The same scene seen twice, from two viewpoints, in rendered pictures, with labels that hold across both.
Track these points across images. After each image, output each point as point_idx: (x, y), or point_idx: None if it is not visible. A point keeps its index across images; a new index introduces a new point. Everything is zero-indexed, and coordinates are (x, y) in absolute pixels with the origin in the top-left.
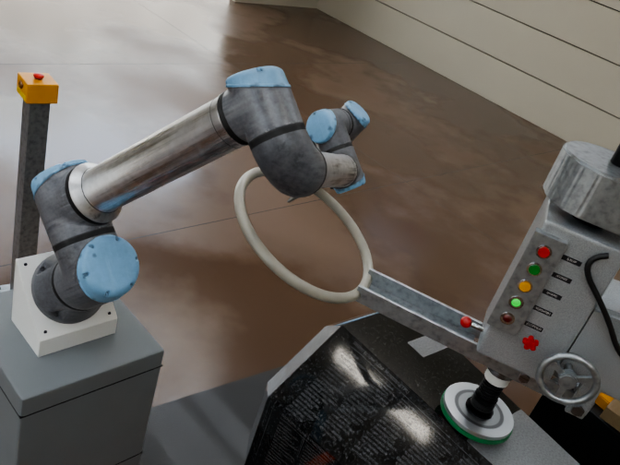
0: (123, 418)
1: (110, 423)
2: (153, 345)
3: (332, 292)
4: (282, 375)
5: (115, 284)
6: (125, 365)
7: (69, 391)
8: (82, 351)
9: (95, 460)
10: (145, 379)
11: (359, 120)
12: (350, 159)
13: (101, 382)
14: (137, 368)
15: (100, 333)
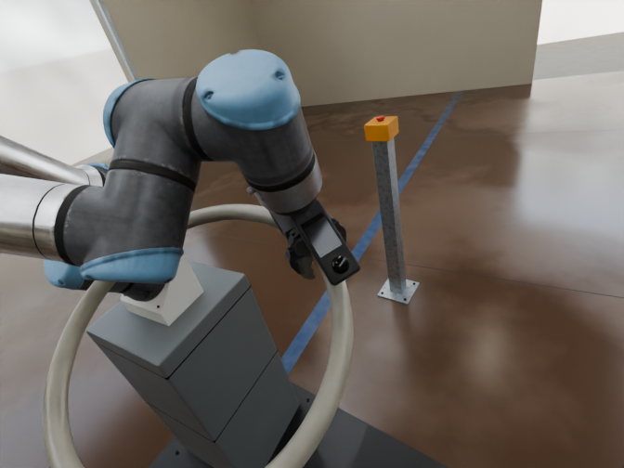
0: (169, 398)
1: (162, 395)
2: (161, 356)
3: (58, 461)
4: None
5: (51, 274)
6: (132, 354)
7: (107, 344)
8: (140, 324)
9: (175, 414)
10: (161, 380)
11: (199, 100)
12: (41, 197)
13: (124, 355)
14: (145, 365)
15: (156, 318)
